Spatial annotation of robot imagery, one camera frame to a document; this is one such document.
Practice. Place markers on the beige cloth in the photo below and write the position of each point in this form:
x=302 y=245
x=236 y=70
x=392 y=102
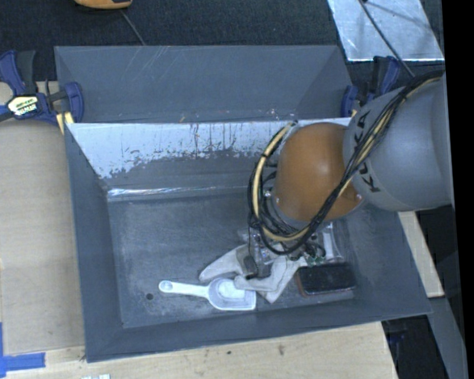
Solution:
x=276 y=281

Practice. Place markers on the black flat block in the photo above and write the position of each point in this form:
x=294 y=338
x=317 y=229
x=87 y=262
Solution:
x=327 y=278

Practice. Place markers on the white plastic scoop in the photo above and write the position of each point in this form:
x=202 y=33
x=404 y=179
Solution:
x=228 y=294

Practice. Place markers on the grey metal bin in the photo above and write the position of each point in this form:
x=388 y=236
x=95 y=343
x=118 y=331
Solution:
x=175 y=237

